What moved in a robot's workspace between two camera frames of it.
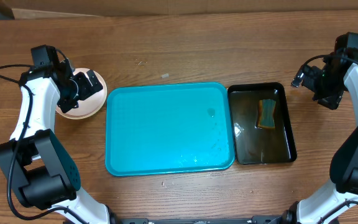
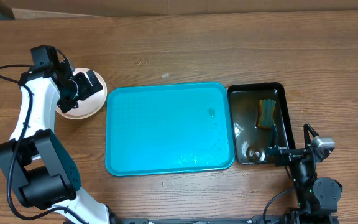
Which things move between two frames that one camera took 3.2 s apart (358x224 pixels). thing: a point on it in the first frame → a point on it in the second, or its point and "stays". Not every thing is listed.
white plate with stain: [90, 106] stays
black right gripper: [332, 101] → [288, 154]
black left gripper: [87, 89] stays
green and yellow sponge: [266, 109] stays
